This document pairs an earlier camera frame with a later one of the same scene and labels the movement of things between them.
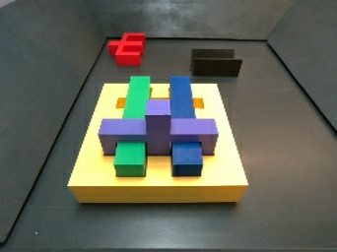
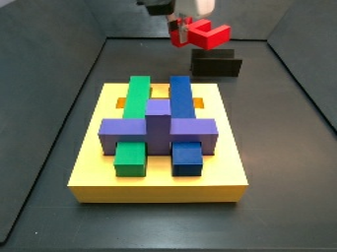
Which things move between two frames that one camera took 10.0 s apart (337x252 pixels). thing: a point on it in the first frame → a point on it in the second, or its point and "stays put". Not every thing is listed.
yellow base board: x=221 y=184 stays put
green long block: x=130 y=154 stays put
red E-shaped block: x=127 y=49 → x=201 y=33
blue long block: x=186 y=153 stays put
